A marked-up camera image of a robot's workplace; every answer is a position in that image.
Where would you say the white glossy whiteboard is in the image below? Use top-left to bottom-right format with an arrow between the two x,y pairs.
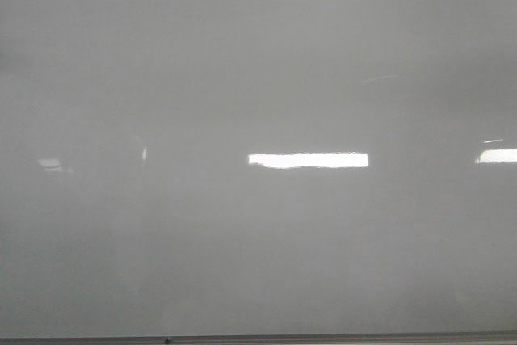
1,0 -> 516,337

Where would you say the grey aluminium whiteboard frame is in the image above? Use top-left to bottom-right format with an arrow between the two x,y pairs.
1,330 -> 516,344

